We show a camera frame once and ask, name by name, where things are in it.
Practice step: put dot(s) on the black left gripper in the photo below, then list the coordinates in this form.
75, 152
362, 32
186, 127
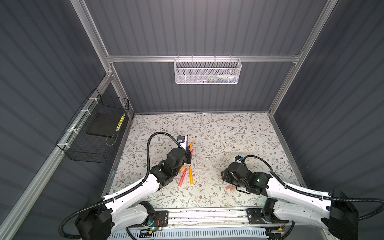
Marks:
187, 155

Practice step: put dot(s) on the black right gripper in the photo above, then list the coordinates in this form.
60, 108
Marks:
225, 175

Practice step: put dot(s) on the pink marker pen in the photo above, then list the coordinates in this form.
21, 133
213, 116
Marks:
183, 177

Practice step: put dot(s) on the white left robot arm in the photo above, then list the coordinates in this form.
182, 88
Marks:
101, 222

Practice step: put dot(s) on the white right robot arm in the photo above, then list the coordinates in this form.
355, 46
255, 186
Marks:
286, 203

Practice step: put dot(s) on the yellow orange marker pen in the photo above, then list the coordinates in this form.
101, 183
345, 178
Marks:
191, 176

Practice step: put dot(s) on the pens in white basket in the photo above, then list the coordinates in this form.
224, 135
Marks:
229, 79

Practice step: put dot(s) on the yellow marker in basket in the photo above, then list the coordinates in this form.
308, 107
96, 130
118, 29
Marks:
120, 122

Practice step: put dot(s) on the black foam block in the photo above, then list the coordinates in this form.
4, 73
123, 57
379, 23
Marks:
103, 125

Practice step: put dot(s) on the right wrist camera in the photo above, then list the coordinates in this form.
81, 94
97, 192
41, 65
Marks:
239, 159

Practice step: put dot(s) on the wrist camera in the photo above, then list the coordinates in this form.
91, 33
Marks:
239, 159
181, 139

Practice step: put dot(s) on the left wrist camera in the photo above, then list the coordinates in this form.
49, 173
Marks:
181, 139

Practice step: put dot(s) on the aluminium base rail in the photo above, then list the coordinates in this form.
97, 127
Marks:
238, 216

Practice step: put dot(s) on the white vented cable duct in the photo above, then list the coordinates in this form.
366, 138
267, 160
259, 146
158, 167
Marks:
245, 233

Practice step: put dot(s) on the white wire mesh basket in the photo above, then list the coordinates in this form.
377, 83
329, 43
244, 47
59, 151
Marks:
186, 68

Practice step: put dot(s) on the black wire basket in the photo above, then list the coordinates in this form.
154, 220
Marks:
79, 146

